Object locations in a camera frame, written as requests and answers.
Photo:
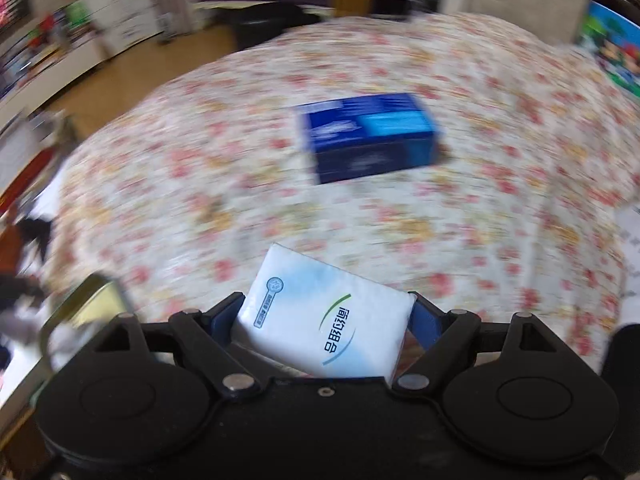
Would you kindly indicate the black stool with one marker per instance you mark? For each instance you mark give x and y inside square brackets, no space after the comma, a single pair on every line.
[265,25]

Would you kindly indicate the colourful cartoon poster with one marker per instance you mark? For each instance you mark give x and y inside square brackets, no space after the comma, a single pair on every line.
[615,50]

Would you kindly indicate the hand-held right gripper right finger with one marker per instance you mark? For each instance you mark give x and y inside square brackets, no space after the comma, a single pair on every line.
[425,321]

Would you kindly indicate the gold metal tray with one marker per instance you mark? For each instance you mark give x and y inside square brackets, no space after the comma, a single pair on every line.
[100,305]

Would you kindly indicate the cluttered bookshelf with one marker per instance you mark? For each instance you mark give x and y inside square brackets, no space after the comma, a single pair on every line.
[35,45]

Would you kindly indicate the blue cardboard box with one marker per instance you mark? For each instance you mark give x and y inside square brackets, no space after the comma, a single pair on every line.
[365,135]

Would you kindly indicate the white tissue pack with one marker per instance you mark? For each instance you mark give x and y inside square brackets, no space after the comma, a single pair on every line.
[320,310]

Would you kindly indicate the black plush toy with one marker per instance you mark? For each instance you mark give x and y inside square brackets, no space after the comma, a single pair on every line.
[35,232]

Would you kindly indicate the floral bedspread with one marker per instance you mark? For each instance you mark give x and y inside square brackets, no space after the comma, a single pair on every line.
[200,185]

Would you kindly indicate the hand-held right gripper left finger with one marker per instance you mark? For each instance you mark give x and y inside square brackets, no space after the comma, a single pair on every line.
[222,321]

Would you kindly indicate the white cabinet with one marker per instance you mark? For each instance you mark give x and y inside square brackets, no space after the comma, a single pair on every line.
[120,5]

